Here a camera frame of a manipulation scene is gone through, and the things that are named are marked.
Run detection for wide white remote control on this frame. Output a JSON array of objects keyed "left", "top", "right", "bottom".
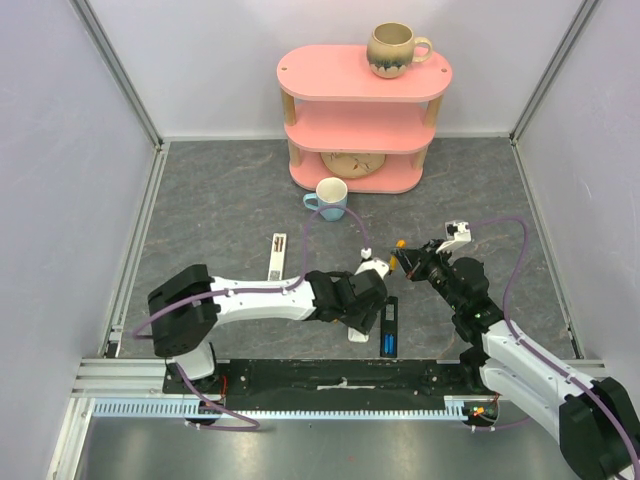
[{"left": 348, "top": 327, "right": 369, "bottom": 343}]

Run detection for slim white remote control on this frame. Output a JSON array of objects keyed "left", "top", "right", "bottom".
[{"left": 267, "top": 233, "right": 287, "bottom": 281}]

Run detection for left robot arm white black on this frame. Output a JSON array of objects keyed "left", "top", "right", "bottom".
[{"left": 148, "top": 258, "right": 390, "bottom": 393}]

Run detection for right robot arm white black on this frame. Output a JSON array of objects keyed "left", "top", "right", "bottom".
[{"left": 392, "top": 241, "right": 639, "bottom": 479}]

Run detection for black remote control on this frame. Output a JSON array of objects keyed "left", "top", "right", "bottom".
[{"left": 380, "top": 296, "right": 399, "bottom": 359}]

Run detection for light blue mug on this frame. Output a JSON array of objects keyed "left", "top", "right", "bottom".
[{"left": 302, "top": 177, "right": 348, "bottom": 222}]

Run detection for beige patterned plate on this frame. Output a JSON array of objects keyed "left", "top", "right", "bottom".
[{"left": 320, "top": 152, "right": 386, "bottom": 179}]

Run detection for pink three tier shelf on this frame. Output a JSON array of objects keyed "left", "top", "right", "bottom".
[{"left": 276, "top": 45, "right": 453, "bottom": 194}]

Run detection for beige ceramic mug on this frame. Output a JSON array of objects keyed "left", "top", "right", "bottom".
[{"left": 366, "top": 22, "right": 434, "bottom": 79}]

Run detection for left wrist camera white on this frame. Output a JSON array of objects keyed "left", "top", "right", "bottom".
[{"left": 355, "top": 247, "right": 391, "bottom": 280}]

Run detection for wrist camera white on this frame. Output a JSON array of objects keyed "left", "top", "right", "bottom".
[
  {"left": 436, "top": 220, "right": 472, "bottom": 253},
  {"left": 355, "top": 247, "right": 391, "bottom": 280}
]

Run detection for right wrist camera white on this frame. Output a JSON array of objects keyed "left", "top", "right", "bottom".
[{"left": 436, "top": 220, "right": 472, "bottom": 253}]

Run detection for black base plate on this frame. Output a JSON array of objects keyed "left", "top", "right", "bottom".
[{"left": 194, "top": 359, "right": 496, "bottom": 409}]

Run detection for light blue cable duct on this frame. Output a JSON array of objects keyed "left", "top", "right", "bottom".
[{"left": 92, "top": 396, "right": 471, "bottom": 421}]

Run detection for right aluminium frame post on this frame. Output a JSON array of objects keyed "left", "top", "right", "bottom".
[{"left": 509, "top": 0, "right": 600, "bottom": 145}]

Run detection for aluminium frame post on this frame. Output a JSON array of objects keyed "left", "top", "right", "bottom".
[
  {"left": 509, "top": 0, "right": 600, "bottom": 145},
  {"left": 70, "top": 0, "right": 164, "bottom": 150}
]

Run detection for left aluminium frame post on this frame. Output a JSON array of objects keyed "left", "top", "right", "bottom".
[{"left": 70, "top": 0, "right": 164, "bottom": 150}]

